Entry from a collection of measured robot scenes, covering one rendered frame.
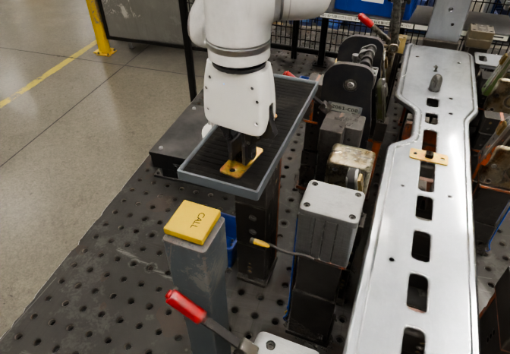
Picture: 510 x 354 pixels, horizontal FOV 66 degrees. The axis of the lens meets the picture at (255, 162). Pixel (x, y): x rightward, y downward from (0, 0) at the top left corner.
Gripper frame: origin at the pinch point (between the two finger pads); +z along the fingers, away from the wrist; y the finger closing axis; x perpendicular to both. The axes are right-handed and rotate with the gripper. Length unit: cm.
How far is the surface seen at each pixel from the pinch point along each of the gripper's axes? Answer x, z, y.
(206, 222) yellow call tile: -14.0, 2.5, 2.4
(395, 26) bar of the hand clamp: 81, 6, 6
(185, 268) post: -17.9, 9.6, 0.7
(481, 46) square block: 110, 18, 32
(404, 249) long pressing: 9.0, 18.6, 28.2
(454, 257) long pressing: 11.4, 18.6, 36.3
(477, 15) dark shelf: 136, 16, 28
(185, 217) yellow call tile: -14.7, 2.5, -0.6
